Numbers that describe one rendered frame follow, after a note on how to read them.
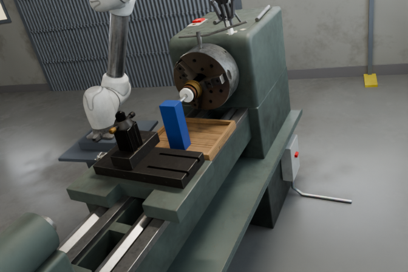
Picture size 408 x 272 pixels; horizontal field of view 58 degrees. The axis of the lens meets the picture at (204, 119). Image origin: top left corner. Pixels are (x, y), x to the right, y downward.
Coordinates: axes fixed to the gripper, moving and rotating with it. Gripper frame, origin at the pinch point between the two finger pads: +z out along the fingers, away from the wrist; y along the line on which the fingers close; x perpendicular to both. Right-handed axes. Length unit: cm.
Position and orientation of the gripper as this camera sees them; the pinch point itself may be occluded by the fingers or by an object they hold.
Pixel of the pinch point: (229, 27)
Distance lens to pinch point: 177.7
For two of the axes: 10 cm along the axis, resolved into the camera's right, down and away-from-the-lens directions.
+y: 8.6, -0.4, -5.1
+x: 4.3, -4.9, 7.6
